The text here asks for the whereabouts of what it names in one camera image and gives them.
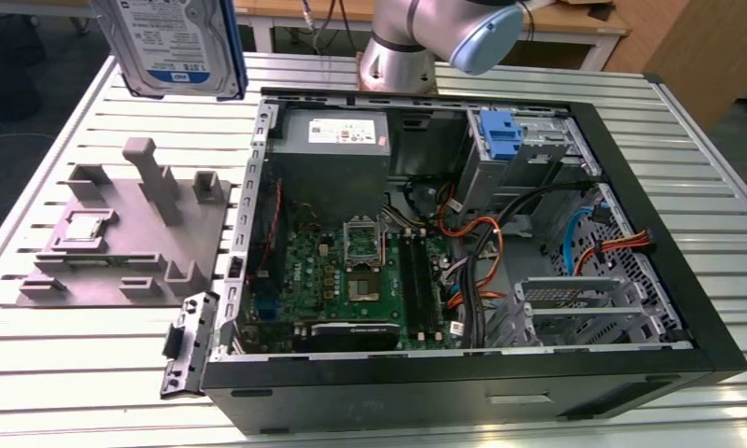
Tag green motherboard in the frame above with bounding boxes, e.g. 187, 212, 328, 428
239, 218, 466, 354

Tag metal disk bay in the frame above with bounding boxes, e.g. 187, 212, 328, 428
484, 274, 686, 349

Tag grey power supply unit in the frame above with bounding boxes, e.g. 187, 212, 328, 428
265, 107, 392, 225

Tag silver CPU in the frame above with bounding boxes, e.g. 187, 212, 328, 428
65, 215, 107, 242

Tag black RAM slot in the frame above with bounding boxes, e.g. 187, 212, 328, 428
400, 228, 428, 342

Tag black PC case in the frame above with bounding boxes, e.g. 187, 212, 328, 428
199, 85, 747, 435

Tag orange red yellow power wire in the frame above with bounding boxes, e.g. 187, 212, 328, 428
575, 227, 659, 276

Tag black graphics card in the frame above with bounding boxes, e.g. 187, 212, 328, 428
291, 320, 403, 354

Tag CPU socket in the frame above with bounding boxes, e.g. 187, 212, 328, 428
345, 273, 391, 307

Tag thick black cables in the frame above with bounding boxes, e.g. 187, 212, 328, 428
459, 181, 603, 349

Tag metal drive cage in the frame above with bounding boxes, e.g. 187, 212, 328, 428
458, 107, 602, 218

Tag blue drive latch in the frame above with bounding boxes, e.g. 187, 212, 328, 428
479, 110, 524, 161

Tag thin multicolour wires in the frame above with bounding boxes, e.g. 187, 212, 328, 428
288, 199, 324, 231

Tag grey parts rack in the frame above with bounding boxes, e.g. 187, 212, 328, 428
16, 136, 236, 309

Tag blue data wire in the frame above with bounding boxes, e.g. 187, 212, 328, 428
559, 203, 608, 280

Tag orange wire loop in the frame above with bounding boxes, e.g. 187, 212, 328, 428
436, 181, 507, 309

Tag red black twisted fan wire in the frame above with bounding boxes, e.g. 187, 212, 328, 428
257, 179, 285, 276

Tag power supply wire bundle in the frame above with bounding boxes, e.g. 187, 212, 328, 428
383, 179, 475, 234

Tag wooden desk white frame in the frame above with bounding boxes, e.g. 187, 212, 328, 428
233, 0, 634, 71

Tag hard disk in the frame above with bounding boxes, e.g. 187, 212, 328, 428
88, 0, 249, 101

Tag metal socket cover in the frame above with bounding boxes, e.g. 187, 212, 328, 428
343, 217, 388, 273

